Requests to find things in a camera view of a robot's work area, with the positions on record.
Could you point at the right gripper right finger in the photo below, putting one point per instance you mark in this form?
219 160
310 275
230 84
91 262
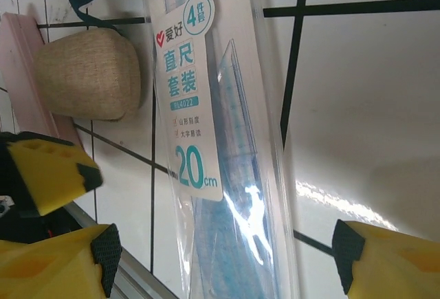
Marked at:
395 268

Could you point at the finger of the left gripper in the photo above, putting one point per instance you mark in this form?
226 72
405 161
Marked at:
51 172

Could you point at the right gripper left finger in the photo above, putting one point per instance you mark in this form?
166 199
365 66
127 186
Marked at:
51 268

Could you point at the pink pencil case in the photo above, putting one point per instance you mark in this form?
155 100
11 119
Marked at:
20 72

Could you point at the tan fabric glasses case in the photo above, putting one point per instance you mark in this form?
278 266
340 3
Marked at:
89 72

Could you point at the clear ruler set package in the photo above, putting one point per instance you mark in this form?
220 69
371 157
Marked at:
192 106

